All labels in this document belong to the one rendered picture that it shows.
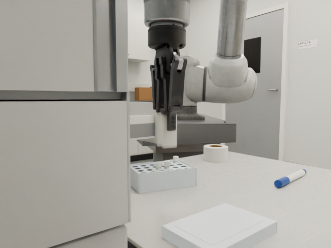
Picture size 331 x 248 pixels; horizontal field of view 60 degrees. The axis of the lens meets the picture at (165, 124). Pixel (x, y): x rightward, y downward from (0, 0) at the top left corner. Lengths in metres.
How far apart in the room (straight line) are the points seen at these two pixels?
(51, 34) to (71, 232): 0.19
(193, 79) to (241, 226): 0.88
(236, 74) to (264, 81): 3.11
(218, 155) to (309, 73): 3.25
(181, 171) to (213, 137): 0.59
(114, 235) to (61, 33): 0.21
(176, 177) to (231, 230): 0.22
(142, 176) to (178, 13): 0.31
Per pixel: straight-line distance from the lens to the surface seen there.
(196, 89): 1.21
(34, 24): 0.28
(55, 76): 0.28
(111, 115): 0.30
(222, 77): 1.18
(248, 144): 4.49
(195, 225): 0.39
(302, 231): 0.45
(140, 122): 0.73
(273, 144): 4.22
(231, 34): 1.16
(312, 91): 3.96
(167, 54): 0.55
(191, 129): 1.11
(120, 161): 0.31
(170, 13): 0.56
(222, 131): 1.17
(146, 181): 0.55
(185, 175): 0.58
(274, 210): 0.51
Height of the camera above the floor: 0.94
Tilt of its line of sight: 5 degrees down
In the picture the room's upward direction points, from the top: straight up
